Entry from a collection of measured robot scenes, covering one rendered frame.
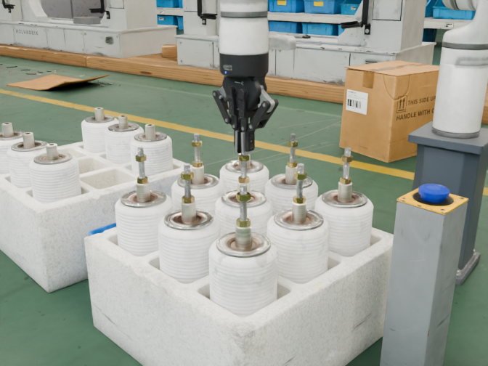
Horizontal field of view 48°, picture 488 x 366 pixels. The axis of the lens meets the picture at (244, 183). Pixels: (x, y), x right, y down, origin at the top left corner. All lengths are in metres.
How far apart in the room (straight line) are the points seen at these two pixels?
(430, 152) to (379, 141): 0.81
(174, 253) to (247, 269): 0.14
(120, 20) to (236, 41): 3.25
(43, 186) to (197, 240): 0.45
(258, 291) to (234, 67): 0.32
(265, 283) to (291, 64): 2.40
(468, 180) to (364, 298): 0.37
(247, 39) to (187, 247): 0.31
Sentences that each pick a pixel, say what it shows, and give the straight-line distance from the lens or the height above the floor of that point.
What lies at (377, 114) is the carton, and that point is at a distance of 1.95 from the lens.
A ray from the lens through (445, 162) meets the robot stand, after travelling 1.16.
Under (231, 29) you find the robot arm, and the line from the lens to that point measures 0.82.
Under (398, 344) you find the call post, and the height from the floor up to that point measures 0.09.
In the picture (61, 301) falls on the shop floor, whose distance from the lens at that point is 1.16.
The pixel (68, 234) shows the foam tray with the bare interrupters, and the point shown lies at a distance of 1.16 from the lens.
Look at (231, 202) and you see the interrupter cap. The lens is 0.89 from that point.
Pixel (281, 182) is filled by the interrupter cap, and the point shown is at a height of 0.25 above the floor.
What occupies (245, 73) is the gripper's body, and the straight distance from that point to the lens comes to 0.82.
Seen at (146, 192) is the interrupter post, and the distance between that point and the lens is 0.91.
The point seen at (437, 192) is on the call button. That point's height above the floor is 0.33.
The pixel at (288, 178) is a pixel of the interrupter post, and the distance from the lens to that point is 0.98.
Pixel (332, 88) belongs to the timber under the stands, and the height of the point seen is 0.07.
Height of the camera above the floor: 0.59
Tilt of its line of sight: 20 degrees down
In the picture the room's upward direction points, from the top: straight up
